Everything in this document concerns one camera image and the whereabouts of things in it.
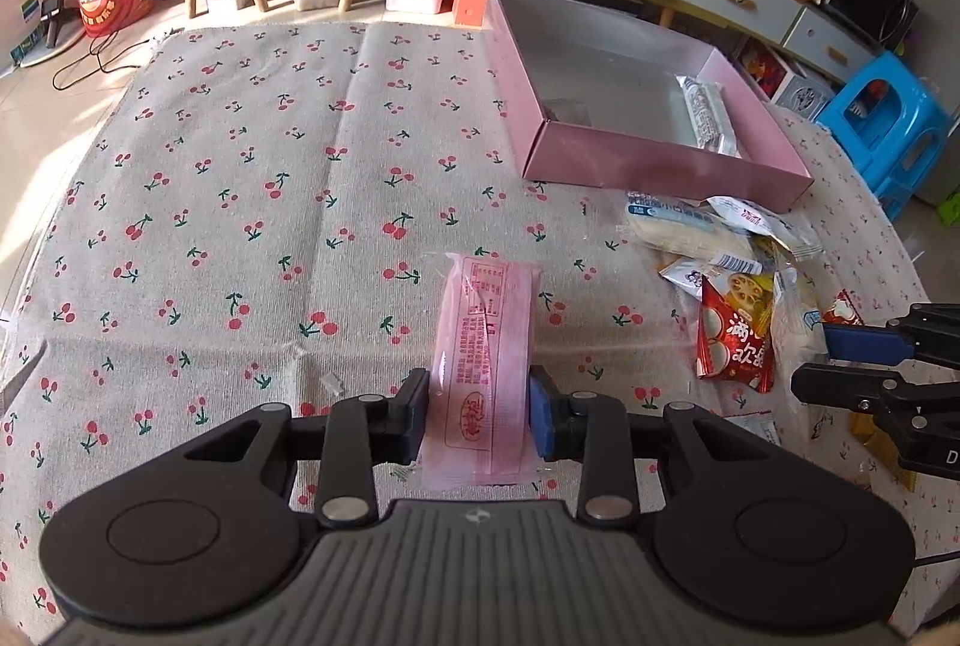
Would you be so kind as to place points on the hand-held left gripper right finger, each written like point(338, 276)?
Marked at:
point(541, 421)

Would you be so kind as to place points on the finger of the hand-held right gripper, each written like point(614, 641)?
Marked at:
point(859, 342)
point(840, 383)

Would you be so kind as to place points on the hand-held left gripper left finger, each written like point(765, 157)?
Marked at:
point(415, 421)

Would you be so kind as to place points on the long bread packet blue label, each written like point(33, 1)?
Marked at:
point(795, 331)

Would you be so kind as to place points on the small white snack packet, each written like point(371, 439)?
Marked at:
point(750, 428)

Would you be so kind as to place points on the pink snack packet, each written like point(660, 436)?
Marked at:
point(480, 331)

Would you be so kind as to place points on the white packet red logo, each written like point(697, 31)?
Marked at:
point(765, 218)

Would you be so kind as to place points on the orange white barcode packet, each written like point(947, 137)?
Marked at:
point(697, 275)

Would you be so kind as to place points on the large bread packet blue label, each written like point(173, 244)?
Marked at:
point(675, 226)

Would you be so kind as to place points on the pink cardboard box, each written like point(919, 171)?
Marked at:
point(660, 177)

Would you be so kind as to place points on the silver white snack packet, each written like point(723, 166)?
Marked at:
point(705, 114)

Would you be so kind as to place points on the clear plastic scrap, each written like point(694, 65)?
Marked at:
point(330, 383)

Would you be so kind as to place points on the green toy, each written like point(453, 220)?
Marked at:
point(949, 203)

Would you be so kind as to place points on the blue plastic stool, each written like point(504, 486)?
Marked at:
point(922, 114)

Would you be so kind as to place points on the white printed crate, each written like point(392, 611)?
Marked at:
point(806, 99)

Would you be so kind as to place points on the cherry print cloth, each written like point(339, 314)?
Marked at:
point(225, 203)

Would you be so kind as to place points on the red toy box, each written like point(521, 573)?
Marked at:
point(761, 65)

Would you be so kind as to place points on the black device on white base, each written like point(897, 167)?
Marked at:
point(52, 16)

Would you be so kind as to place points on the white shopping bag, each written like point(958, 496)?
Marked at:
point(19, 16)

